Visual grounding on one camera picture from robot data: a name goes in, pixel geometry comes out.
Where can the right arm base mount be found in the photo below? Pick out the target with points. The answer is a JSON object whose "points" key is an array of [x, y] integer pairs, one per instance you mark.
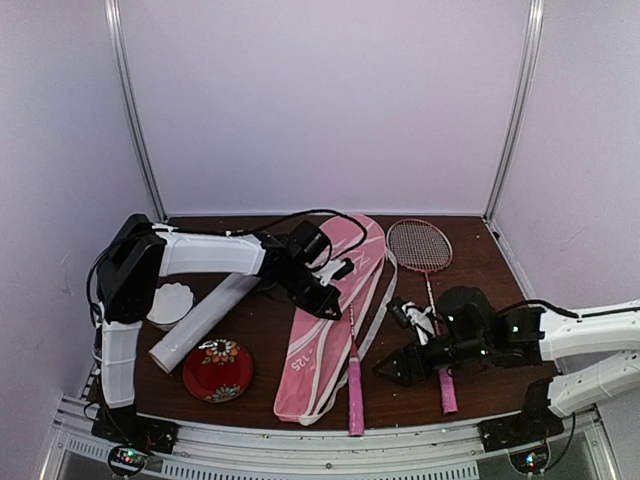
{"points": [[526, 433]]}

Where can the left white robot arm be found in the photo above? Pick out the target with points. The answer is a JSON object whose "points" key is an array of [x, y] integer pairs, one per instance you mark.
{"points": [[125, 276]]}

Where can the white shuttlecock tube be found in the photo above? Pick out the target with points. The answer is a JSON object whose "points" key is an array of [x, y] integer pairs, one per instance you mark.
{"points": [[178, 342]]}

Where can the pink badminton racket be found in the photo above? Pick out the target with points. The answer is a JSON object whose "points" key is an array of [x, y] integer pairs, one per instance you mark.
{"points": [[420, 246], [356, 404]]}

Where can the red floral plate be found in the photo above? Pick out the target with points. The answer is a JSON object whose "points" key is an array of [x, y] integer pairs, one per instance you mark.
{"points": [[218, 371]]}

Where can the aluminium frame post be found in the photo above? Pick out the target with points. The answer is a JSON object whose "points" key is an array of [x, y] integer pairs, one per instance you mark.
{"points": [[133, 119], [529, 59]]}

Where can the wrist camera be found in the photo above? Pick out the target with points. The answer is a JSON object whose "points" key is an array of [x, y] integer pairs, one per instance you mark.
{"points": [[410, 315], [334, 270]]}

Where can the pink racket bag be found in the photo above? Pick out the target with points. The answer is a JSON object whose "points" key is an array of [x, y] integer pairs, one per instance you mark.
{"points": [[317, 358]]}

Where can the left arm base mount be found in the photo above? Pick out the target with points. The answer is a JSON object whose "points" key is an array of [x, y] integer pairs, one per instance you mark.
{"points": [[134, 439]]}

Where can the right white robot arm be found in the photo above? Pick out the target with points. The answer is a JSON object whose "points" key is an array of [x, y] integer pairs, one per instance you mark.
{"points": [[529, 332]]}

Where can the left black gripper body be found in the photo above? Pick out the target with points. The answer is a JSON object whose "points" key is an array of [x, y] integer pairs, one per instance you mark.
{"points": [[308, 298]]}

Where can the white scalloped bowl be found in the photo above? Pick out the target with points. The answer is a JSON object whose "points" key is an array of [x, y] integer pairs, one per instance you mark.
{"points": [[171, 303]]}

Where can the front aluminium rail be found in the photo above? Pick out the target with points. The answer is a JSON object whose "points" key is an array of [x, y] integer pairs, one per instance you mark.
{"points": [[440, 451]]}

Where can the left aluminium frame post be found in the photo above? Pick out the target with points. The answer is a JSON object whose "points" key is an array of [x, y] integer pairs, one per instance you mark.
{"points": [[133, 119]]}

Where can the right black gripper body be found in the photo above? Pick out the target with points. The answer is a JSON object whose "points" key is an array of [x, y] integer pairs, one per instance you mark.
{"points": [[427, 368]]}

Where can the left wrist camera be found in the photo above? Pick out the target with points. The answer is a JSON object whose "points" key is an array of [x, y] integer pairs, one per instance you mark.
{"points": [[334, 270]]}

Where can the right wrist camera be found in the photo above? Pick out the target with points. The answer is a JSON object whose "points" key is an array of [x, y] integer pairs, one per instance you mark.
{"points": [[410, 315]]}

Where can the right aluminium frame post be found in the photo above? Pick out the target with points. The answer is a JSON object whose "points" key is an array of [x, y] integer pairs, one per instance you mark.
{"points": [[529, 59]]}

